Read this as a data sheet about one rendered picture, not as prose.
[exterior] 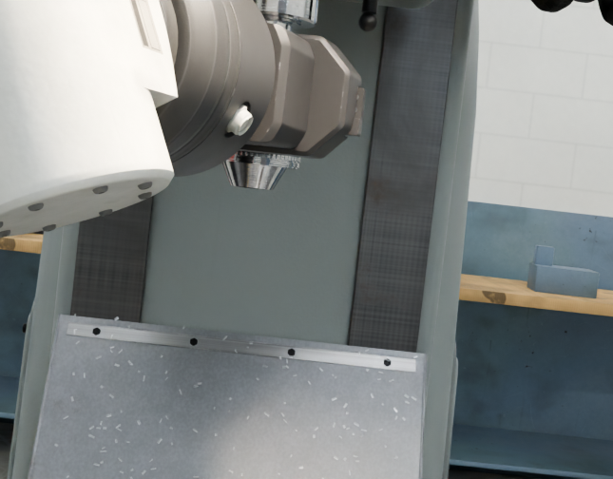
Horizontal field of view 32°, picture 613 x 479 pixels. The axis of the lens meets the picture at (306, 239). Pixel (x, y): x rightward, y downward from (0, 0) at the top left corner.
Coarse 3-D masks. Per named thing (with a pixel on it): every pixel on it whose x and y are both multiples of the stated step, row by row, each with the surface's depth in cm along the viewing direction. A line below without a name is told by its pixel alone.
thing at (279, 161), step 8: (240, 152) 53; (248, 152) 53; (256, 152) 53; (232, 160) 54; (240, 160) 53; (248, 160) 53; (256, 160) 53; (264, 160) 53; (272, 160) 54; (280, 160) 54; (288, 160) 54; (296, 160) 55; (288, 168) 57; (296, 168) 55
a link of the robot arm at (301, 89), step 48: (240, 0) 42; (240, 48) 40; (288, 48) 45; (336, 48) 50; (240, 96) 41; (288, 96) 46; (336, 96) 49; (240, 144) 44; (288, 144) 48; (336, 144) 51
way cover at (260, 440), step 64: (64, 320) 92; (64, 384) 90; (128, 384) 90; (192, 384) 91; (256, 384) 91; (320, 384) 92; (384, 384) 92; (64, 448) 88; (128, 448) 88; (192, 448) 89; (256, 448) 89; (320, 448) 90; (384, 448) 90
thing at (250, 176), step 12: (228, 168) 55; (240, 168) 54; (252, 168) 54; (264, 168) 54; (276, 168) 55; (228, 180) 55; (240, 180) 55; (252, 180) 54; (264, 180) 55; (276, 180) 55
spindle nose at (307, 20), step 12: (264, 0) 53; (276, 0) 53; (288, 0) 53; (300, 0) 53; (312, 0) 54; (264, 12) 53; (276, 12) 53; (288, 12) 53; (300, 12) 54; (312, 12) 54; (300, 24) 55; (312, 24) 55
